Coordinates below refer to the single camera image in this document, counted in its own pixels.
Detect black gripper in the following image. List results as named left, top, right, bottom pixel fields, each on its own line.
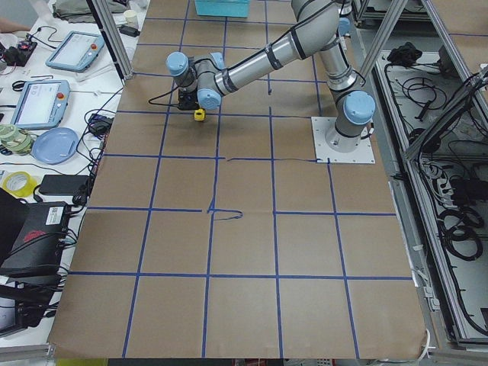
left=178, top=88, right=200, bottom=111

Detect yellow toy beetle car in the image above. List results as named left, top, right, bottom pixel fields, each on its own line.
left=194, top=108, right=206, bottom=122

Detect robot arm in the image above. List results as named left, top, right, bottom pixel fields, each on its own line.
left=165, top=1, right=376, bottom=152

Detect teal plastic bin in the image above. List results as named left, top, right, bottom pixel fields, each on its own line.
left=194, top=0, right=250, bottom=18

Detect paper cup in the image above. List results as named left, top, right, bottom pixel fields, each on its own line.
left=124, top=9, right=139, bottom=28

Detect far teach pendant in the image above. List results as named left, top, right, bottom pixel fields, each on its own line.
left=45, top=31, right=105, bottom=72

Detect teach pendant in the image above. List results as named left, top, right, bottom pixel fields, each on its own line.
left=45, top=31, right=105, bottom=72
left=11, top=80, right=71, bottom=130

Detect blue plate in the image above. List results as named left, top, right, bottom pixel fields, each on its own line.
left=31, top=127, right=79, bottom=165

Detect near teach pendant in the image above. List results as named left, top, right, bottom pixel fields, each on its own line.
left=11, top=80, right=71, bottom=130

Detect black power adapter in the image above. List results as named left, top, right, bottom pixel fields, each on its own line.
left=38, top=175, right=88, bottom=196

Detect yellow tape roll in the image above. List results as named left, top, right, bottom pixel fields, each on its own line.
left=2, top=172, right=37, bottom=198

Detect green tape rolls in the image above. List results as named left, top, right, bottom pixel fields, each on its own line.
left=1, top=124, right=35, bottom=155

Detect black red computer box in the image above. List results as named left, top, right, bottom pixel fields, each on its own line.
left=1, top=190, right=69, bottom=278

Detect aluminium frame post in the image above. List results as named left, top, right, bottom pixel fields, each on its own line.
left=87, top=0, right=133, bottom=81

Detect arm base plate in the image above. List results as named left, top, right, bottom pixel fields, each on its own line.
left=311, top=117, right=375, bottom=164

